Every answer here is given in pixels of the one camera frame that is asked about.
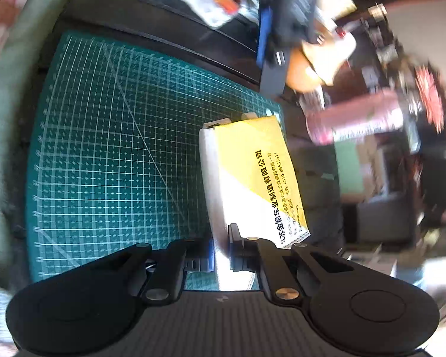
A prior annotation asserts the white yellow shopping bag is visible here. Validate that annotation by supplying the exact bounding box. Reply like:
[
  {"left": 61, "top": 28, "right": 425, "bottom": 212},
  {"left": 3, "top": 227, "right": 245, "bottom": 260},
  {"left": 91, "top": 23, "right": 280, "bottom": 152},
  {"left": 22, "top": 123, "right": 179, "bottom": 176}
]
[{"left": 199, "top": 112, "right": 310, "bottom": 291}]

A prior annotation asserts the orange mushroom teapot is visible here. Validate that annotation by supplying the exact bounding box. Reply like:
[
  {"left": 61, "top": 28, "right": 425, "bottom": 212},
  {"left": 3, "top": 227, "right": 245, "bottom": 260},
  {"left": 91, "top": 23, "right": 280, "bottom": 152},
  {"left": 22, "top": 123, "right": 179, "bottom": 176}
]
[{"left": 285, "top": 32, "right": 357, "bottom": 93}]

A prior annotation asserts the green cutting mat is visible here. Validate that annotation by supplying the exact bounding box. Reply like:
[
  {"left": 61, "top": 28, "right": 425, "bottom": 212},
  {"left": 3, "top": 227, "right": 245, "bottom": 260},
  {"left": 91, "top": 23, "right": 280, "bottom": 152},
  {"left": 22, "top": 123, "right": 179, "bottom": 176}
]
[{"left": 26, "top": 32, "right": 283, "bottom": 282}]

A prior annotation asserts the pink drink bottle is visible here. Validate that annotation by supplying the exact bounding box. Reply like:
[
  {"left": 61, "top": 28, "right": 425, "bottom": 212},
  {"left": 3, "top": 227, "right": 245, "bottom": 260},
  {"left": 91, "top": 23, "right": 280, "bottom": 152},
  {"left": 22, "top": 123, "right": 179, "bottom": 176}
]
[{"left": 306, "top": 89, "right": 403, "bottom": 145}]

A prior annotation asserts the green board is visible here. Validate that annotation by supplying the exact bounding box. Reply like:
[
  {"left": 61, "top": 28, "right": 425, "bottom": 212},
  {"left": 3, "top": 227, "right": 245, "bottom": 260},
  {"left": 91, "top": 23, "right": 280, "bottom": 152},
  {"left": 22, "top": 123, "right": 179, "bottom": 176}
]
[{"left": 334, "top": 141, "right": 365, "bottom": 204}]

